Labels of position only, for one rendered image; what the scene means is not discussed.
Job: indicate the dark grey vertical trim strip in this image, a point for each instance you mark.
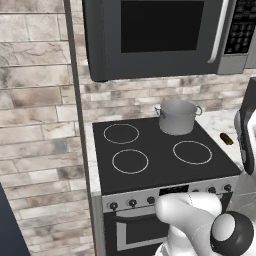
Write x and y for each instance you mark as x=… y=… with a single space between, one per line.
x=77 y=100

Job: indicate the black glass oven door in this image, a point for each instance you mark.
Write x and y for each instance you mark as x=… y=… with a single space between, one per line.
x=133 y=233

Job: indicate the dark grey microwave door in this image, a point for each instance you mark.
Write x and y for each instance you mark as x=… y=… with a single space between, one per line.
x=106 y=50

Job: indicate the black stove knob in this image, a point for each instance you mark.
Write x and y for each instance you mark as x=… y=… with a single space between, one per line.
x=113 y=206
x=228 y=187
x=132 y=202
x=151 y=200
x=212 y=190

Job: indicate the brown sweet potato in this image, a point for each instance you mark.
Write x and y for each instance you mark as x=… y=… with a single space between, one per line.
x=226 y=139

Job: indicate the black and grey microwave oven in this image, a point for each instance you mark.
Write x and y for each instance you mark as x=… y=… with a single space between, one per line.
x=233 y=63

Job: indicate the black top steel stove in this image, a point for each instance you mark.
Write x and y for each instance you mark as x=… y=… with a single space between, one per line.
x=156 y=166

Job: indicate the grey steel pot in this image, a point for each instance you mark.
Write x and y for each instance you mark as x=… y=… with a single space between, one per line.
x=176 y=120

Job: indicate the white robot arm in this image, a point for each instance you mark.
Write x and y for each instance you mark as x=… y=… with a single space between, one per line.
x=188 y=215

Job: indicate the dark blue cabinet side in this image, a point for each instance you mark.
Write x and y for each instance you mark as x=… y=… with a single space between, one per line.
x=8 y=230

